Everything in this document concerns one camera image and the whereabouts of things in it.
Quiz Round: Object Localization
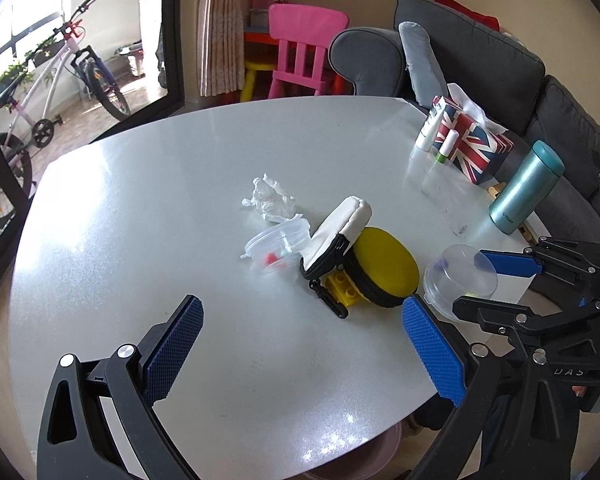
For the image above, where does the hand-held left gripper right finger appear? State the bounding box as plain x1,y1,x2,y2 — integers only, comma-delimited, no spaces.
401,294,579,480

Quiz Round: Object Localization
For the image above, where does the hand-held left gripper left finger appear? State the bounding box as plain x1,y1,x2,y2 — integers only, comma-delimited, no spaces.
36,294,204,480

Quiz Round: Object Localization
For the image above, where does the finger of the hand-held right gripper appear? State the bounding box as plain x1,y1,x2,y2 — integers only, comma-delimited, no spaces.
480,237,600,282
452,295,600,357

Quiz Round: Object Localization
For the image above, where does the clear plastic dome cup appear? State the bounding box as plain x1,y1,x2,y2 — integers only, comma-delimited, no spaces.
423,244,499,321

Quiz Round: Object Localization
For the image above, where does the white tissue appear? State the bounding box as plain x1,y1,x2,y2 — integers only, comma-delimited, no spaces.
241,174,297,223

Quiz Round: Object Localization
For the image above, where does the teal thermos bottle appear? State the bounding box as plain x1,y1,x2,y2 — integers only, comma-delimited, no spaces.
488,141,566,235

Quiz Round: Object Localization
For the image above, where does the wooden stand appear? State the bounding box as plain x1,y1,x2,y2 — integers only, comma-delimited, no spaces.
487,182,537,242

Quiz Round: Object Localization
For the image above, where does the yellow round zip case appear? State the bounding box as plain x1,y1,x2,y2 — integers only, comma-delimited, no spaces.
347,227,419,309

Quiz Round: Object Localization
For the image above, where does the yellow toy brick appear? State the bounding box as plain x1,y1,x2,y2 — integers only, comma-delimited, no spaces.
328,271,363,309

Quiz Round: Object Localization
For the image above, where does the black carabiner clip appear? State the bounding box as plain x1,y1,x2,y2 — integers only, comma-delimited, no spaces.
309,280,349,319

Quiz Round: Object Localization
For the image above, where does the flag print tissue box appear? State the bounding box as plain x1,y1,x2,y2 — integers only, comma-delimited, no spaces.
432,82,515,186

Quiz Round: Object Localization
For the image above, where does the white green lip balm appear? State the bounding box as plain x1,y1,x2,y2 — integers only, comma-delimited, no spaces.
434,129,458,163

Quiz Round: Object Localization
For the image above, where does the clear plastic container with lid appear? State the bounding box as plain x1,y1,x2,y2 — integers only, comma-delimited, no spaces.
244,215,311,276

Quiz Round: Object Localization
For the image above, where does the white zip pouch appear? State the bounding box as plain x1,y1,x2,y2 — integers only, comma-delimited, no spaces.
300,196,372,283

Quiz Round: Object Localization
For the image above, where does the white cream tube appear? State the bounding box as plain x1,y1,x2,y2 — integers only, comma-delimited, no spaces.
414,102,443,152

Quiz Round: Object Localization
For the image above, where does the dark grey sofa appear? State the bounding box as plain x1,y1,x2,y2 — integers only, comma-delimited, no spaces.
328,0,600,241

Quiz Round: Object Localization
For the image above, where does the light grey cushion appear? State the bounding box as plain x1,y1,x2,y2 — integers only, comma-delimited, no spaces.
398,21,450,106

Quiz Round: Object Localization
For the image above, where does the red cushion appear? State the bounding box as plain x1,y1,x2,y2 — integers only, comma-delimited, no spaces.
434,0,501,31

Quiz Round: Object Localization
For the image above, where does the white pink bicycle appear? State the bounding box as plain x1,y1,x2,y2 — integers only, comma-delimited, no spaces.
0,0,103,231

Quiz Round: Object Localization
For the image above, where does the yellow plastic stool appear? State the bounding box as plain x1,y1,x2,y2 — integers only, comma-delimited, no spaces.
240,59,277,103

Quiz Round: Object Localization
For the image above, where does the black planter with plants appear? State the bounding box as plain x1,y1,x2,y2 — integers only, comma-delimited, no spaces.
30,35,66,67
0,60,35,106

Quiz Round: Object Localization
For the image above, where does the beige patterned curtain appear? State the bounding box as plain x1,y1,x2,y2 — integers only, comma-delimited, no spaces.
198,0,246,97

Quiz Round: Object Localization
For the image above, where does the pink plastic chair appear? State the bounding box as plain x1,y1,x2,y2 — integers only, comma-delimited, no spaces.
267,4,350,100

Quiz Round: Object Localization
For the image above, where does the red children's table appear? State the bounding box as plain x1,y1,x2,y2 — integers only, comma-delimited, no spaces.
243,30,346,95

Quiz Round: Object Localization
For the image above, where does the white cabinet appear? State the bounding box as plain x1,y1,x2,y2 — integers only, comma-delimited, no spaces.
139,0,163,77

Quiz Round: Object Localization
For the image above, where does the black sliding door frame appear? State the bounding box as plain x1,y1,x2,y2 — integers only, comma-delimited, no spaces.
0,0,186,271

